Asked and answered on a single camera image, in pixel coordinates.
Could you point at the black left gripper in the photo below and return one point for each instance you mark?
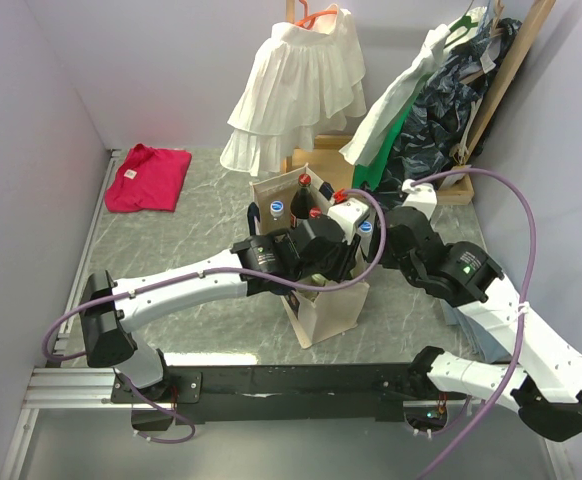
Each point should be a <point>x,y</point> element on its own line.
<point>346,262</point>

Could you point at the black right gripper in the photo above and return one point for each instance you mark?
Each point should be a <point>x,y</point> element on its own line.
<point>386,257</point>

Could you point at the small cola bottle red cap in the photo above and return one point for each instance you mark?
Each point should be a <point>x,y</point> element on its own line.
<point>315,212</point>

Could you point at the large cola bottle red cap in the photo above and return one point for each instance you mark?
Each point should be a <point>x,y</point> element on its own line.
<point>302,202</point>

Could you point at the beige canvas tote bag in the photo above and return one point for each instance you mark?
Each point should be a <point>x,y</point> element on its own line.
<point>314,316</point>

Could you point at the clear glass bottle green cap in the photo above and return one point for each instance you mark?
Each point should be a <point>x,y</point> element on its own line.
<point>318,280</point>

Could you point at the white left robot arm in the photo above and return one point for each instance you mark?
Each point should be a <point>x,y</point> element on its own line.
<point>272,263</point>

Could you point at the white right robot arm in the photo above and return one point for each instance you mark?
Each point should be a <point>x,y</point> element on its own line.
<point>545,386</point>

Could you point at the green garment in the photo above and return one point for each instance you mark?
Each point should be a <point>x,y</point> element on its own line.
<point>370,176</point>

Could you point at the dark blue patterned garment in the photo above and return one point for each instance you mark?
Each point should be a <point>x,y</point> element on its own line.
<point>434,136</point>

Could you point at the white shirt on hanger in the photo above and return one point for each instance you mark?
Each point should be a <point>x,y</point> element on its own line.
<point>367,140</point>

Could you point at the white ruffled dress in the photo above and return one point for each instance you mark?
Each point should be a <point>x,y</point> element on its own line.
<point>303,83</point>

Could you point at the folded pink shirt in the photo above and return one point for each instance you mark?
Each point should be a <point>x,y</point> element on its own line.
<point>148,179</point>

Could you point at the orange clothes hanger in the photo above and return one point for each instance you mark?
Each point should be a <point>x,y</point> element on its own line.
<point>309,19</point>

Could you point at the green clothes hanger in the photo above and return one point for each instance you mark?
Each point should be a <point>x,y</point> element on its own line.
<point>460,29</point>

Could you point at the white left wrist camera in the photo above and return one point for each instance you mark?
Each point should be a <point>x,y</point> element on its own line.
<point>349,213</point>

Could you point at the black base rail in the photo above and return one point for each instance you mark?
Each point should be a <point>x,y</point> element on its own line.
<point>297,392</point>

